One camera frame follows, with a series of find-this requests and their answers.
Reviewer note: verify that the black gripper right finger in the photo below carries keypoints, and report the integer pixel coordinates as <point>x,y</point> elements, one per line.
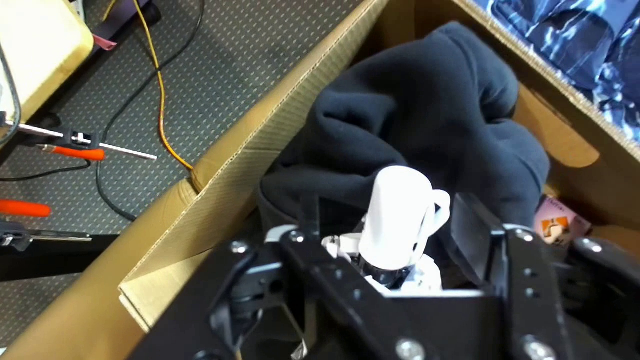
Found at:
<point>553,293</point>

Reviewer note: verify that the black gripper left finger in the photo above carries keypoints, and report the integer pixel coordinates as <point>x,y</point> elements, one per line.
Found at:
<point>267,300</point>

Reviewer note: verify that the white plastic bottle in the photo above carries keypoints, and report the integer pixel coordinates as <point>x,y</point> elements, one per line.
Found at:
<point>396,212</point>

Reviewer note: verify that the open cardboard box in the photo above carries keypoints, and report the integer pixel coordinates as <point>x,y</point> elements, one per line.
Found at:
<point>233,173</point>

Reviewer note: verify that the pink printed packet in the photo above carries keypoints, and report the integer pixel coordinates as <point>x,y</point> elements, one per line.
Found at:
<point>558,222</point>

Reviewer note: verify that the dark fleece garment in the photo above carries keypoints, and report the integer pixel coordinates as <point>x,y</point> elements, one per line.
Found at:
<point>427,113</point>

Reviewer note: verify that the black metal bar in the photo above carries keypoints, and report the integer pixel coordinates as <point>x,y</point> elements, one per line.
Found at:
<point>46,253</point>

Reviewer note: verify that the blue patterned cloth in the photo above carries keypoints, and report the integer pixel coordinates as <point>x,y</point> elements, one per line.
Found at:
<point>573,46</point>

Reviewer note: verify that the beige furniture piece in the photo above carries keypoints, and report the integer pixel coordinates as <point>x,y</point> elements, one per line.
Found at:
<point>40,46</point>

